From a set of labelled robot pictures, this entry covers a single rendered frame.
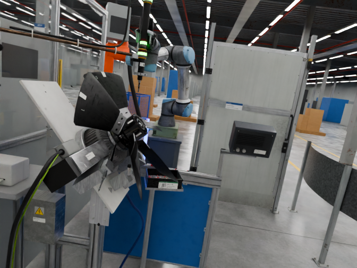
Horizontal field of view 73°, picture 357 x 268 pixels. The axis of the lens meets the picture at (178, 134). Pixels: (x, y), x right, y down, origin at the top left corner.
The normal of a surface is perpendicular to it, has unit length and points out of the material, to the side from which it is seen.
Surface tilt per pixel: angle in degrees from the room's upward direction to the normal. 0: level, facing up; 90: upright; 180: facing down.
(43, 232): 90
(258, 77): 90
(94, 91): 75
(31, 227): 90
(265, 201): 90
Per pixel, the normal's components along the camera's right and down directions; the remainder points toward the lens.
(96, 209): -0.08, 0.18
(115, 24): 0.38, 0.23
